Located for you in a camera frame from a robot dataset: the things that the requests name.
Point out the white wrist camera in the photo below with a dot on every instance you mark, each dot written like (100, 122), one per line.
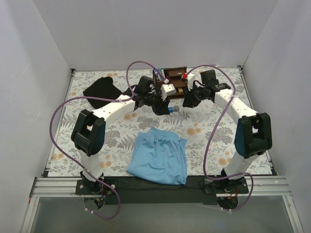
(167, 90)
(188, 79)

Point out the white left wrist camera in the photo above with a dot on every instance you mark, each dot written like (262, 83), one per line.
(167, 90)

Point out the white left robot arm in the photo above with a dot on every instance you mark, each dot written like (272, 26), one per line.
(89, 131)

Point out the black folded cloth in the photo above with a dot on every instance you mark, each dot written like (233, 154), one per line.
(102, 88)

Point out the light blue shorts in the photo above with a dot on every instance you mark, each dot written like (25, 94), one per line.
(159, 156)

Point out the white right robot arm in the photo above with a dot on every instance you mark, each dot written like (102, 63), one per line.
(253, 135)

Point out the brown wooden desk organizer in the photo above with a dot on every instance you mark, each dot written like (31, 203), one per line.
(174, 77)

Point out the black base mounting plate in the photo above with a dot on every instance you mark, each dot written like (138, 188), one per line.
(133, 190)

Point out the floral tablecloth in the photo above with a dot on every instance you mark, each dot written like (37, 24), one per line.
(192, 141)

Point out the aluminium frame rail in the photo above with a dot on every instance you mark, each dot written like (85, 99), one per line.
(47, 188)

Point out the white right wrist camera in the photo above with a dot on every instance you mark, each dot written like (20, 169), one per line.
(188, 79)

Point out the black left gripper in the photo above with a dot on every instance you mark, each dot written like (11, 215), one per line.
(160, 107)

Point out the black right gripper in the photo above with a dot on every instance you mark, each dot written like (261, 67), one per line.
(189, 98)

